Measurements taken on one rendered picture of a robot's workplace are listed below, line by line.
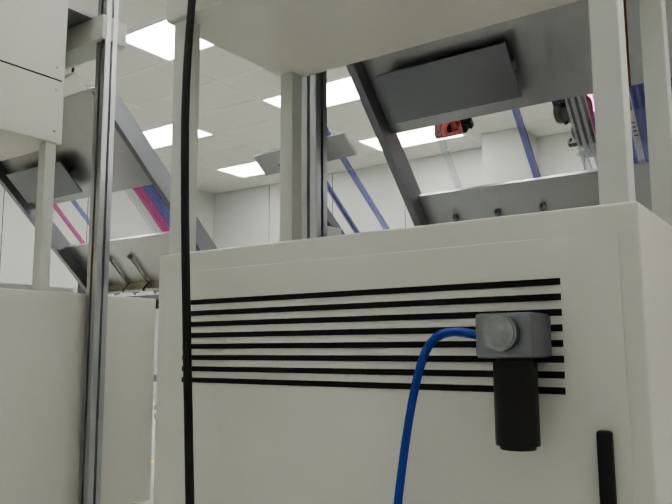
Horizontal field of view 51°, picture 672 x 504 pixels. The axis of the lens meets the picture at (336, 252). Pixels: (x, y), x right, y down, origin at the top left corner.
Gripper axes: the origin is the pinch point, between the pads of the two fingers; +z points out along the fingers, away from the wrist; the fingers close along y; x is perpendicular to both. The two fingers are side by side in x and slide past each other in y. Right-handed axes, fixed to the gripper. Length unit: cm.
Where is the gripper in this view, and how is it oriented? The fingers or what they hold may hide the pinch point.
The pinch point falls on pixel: (439, 134)
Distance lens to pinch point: 176.8
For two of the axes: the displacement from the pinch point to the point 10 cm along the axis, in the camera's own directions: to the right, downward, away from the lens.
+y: 8.2, -0.8, -5.7
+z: -4.4, 5.6, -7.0
